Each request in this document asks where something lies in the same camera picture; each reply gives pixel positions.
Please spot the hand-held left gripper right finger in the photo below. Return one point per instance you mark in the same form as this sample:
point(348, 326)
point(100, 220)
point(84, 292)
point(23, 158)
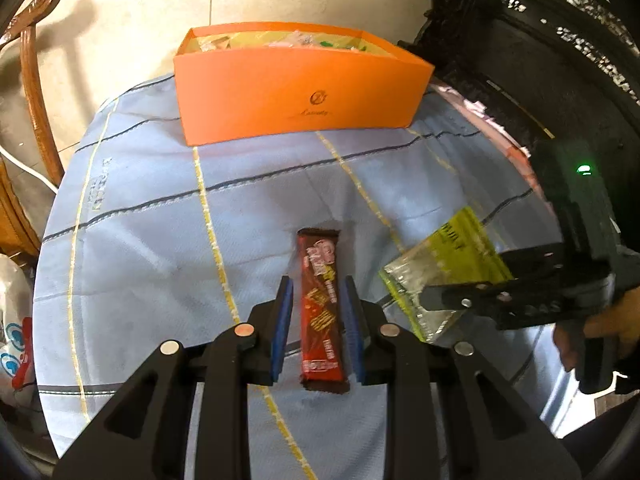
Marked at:
point(352, 330)

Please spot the orange cardboard box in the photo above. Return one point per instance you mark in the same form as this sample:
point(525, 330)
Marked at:
point(300, 95)

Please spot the person's dark clothing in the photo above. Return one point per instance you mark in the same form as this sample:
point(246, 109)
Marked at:
point(600, 440)

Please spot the red chocolate bar packet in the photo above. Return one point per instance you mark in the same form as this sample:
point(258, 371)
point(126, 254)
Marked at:
point(317, 310)

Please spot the carved wooden chair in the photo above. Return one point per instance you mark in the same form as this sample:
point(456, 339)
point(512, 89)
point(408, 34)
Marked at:
point(40, 110)

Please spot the person's right hand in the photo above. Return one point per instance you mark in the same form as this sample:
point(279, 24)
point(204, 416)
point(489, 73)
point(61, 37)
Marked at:
point(630, 330)

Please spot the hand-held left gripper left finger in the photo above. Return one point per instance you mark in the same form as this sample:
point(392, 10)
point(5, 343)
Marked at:
point(282, 325)

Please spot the clear yellow-green packet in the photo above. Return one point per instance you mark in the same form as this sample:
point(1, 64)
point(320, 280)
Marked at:
point(450, 265)

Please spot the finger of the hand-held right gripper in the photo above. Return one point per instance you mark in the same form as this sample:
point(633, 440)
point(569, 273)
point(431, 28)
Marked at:
point(450, 296)
point(540, 262)

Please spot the white plastic bag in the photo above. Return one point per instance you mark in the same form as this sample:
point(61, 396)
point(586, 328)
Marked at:
point(15, 310)

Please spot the pink cloth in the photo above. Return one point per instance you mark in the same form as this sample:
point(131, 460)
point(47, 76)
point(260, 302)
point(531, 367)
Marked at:
point(480, 115)

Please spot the dark carved wooden furniture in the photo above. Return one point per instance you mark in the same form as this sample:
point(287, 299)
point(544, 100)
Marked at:
point(550, 60)

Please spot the blue striped tablecloth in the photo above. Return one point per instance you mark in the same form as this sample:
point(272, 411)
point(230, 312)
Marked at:
point(150, 260)

